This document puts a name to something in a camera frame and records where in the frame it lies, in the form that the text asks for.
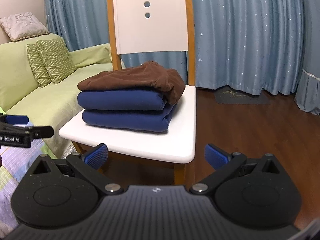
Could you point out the blue green checked sheet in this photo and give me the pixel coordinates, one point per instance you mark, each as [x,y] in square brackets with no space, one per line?
[15,180]

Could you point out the white wooden chair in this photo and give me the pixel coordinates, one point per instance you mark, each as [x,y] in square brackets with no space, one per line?
[150,145]

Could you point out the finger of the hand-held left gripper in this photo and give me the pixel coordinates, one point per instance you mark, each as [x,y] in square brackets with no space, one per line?
[42,131]
[16,120]

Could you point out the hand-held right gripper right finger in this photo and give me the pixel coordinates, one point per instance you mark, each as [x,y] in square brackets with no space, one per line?
[215,156]

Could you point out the green zigzag cushion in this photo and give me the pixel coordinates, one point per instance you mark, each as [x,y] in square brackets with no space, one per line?
[36,67]
[58,60]

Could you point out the grey door mat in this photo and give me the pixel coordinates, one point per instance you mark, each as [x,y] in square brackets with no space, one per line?
[242,96]

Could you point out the brown pants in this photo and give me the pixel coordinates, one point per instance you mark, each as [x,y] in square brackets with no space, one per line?
[130,77]

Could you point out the white cushion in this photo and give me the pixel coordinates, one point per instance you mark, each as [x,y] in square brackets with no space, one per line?
[22,26]

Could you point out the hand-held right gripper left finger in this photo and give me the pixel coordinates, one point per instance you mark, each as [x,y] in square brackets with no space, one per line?
[96,156]

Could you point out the folded blue garment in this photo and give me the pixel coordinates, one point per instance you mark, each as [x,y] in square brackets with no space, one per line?
[120,100]
[125,121]

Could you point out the sofa with green cover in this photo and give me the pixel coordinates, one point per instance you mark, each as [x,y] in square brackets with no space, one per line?
[37,105]

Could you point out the blue starred curtain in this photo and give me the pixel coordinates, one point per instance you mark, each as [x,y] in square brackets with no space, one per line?
[237,42]

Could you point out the blue curtain with lace trim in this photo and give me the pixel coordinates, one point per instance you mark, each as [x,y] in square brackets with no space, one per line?
[310,92]

